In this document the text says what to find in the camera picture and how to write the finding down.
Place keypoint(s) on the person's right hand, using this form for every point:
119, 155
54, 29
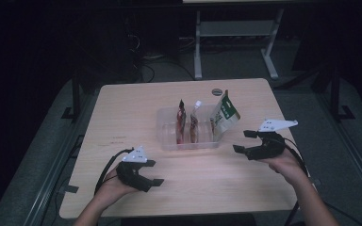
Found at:
286, 166

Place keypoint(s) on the metal frame rail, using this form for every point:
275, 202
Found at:
352, 147
58, 169

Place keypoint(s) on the clear plastic container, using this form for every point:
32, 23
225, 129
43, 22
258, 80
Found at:
169, 135

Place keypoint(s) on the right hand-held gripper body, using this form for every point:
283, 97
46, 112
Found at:
271, 147

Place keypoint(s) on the person's left hand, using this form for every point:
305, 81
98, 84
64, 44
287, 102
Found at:
113, 191

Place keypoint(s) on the dark red sauce packet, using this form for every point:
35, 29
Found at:
181, 122

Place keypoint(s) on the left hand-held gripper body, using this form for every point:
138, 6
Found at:
125, 174

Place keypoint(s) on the white metal desk frame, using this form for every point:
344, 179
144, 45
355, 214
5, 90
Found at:
197, 47

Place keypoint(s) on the green white sauce packet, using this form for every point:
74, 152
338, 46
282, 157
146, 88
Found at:
224, 116

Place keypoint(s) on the black metal stand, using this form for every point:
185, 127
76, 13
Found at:
335, 94
75, 94

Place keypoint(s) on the grey table grommet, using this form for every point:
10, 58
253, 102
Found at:
217, 92

